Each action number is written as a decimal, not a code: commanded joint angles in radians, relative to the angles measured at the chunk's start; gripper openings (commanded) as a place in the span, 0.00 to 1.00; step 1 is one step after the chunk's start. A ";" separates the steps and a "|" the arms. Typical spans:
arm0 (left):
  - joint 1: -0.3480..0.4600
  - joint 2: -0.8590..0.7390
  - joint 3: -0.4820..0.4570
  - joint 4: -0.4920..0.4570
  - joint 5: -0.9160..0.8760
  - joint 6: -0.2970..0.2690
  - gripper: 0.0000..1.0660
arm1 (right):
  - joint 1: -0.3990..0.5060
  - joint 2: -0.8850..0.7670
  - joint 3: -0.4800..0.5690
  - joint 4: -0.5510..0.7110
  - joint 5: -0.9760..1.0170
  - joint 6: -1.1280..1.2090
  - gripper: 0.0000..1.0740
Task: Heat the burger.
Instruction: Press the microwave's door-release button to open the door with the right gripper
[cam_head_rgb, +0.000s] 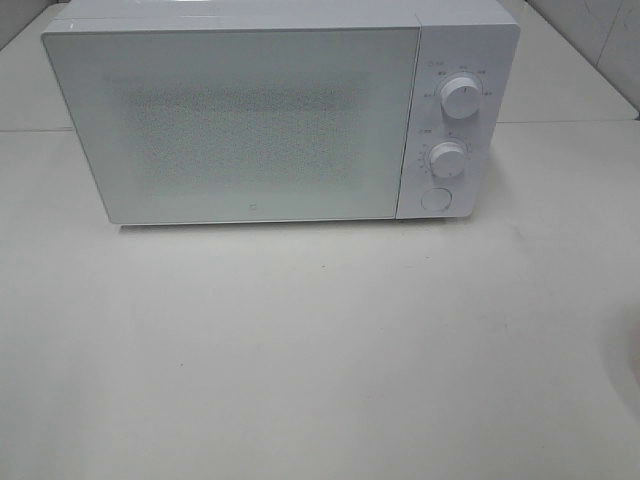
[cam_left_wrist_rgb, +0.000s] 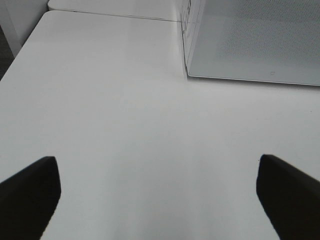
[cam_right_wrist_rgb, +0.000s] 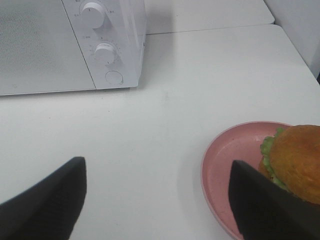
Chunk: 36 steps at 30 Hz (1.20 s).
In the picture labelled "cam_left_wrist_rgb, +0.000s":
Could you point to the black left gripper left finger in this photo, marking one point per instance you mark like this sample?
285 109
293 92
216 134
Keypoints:
28 200

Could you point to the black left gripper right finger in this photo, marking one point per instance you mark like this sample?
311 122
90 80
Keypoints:
290 198

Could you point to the white microwave door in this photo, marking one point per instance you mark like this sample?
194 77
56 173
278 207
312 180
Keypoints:
275 41

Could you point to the white microwave oven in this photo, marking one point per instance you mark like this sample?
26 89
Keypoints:
189 12

